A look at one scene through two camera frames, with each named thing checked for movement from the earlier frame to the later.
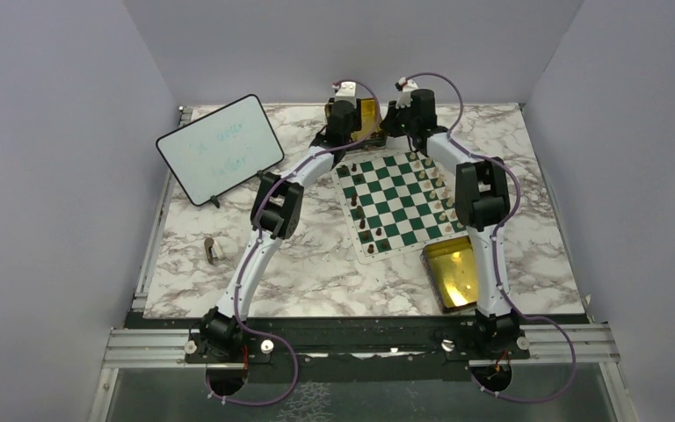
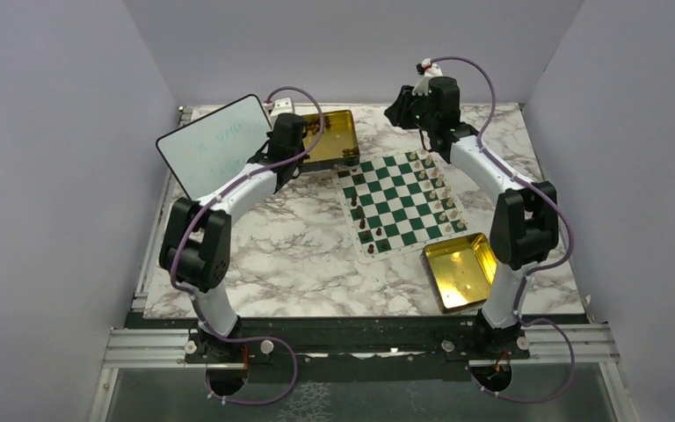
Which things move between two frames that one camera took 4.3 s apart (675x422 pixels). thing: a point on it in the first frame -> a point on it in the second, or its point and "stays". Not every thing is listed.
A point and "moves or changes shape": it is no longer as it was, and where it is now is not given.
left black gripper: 354,116 -> 301,147
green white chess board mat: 397,204 stays
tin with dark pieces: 368,121 moves or changes shape
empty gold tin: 451,268 stays
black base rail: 358,348 stays
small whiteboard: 214,154 stays
